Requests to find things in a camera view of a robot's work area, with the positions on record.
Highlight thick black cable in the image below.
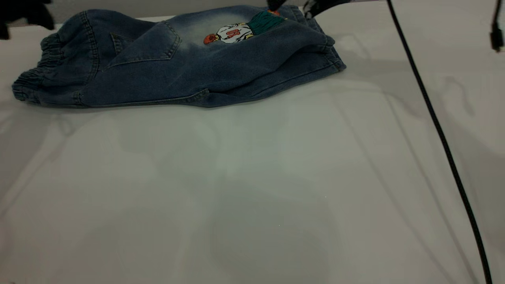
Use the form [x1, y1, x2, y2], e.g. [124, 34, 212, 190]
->
[386, 0, 494, 284]

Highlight blue denim jeans with print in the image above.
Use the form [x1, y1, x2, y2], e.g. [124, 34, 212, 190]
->
[12, 5, 347, 109]

